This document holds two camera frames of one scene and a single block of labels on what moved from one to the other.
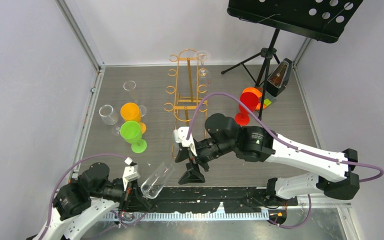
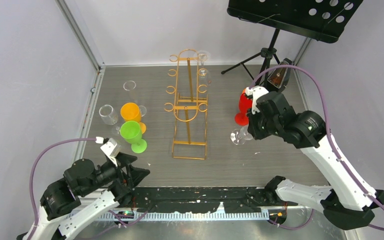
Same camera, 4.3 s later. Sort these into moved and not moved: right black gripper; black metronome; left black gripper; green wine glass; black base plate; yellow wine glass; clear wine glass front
Moved: right black gripper; left black gripper
Not moved: yellow wine glass; green wine glass; black metronome; clear wine glass front; black base plate
